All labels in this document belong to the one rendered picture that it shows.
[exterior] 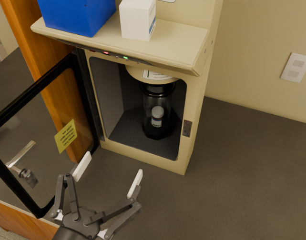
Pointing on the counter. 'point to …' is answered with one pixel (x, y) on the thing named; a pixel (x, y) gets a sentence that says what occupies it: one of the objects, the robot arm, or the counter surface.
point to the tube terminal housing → (137, 154)
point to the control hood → (196, 42)
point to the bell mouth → (149, 76)
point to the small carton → (137, 19)
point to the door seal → (23, 106)
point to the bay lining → (124, 92)
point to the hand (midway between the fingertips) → (112, 166)
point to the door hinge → (89, 91)
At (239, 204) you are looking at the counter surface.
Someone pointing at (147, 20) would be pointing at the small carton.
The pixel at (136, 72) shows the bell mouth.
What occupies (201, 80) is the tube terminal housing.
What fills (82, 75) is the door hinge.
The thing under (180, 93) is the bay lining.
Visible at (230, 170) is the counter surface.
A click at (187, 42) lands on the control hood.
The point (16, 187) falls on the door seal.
